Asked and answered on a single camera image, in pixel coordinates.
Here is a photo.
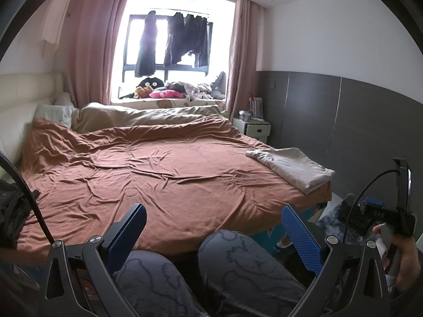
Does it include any beige cloth cover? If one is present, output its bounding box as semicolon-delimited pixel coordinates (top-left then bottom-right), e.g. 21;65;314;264
41;0;78;58

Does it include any pink striped box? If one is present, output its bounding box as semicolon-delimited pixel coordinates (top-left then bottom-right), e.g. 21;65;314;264
248;97;264;121

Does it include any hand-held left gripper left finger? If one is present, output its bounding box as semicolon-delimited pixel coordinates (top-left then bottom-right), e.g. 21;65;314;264
44;203;148;317

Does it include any grey shaggy rug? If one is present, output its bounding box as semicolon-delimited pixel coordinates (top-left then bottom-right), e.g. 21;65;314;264
317;195;367;241

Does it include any dark hanging coat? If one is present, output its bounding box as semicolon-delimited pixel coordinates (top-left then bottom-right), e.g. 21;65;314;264
134;11;157;77

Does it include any beige jacket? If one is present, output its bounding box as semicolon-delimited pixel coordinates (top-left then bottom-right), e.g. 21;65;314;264
245;148;335;195

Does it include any person's right leg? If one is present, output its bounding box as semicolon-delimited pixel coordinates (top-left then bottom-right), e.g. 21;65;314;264
197;229;309;317

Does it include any brown duvet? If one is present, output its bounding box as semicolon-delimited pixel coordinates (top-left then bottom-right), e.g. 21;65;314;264
15;115;333;258

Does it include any pale green pillow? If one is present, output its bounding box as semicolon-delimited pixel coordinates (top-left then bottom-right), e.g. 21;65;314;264
36;105;76;129

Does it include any black braided cable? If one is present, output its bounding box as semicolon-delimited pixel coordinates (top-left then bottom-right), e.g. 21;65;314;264
0;150;57;243
342;169;397;245

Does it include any beige duvet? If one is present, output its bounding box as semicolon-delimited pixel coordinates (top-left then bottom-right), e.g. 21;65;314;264
71;102;228;133

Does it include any pink curtain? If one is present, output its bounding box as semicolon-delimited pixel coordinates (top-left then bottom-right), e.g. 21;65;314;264
63;0;133;108
223;0;260;119

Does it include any window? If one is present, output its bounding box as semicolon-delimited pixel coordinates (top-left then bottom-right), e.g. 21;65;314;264
111;0;237;101

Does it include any cream padded headboard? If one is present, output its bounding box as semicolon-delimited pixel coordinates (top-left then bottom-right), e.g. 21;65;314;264
0;72;71;182

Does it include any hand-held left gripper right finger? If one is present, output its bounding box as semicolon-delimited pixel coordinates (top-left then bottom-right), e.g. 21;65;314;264
281;204;392;317

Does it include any pink cloth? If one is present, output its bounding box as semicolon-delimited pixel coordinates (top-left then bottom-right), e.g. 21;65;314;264
149;90;182;99

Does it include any black clothes pile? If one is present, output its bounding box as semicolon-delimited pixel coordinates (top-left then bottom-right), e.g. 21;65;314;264
0;180;40;250

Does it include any pile of mixed clothes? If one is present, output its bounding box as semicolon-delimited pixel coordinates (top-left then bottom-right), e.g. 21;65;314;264
163;81;219;101

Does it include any person's right hand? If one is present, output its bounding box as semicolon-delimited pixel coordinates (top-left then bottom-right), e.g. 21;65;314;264
372;224;423;292

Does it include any white nightstand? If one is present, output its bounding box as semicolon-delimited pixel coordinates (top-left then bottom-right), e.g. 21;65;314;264
232;117;272;144

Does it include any black plush toy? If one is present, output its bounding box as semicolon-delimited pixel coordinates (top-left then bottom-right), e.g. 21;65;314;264
137;77;164;90

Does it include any white pillow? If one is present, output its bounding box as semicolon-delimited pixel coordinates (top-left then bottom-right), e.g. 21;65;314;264
54;92;76;108

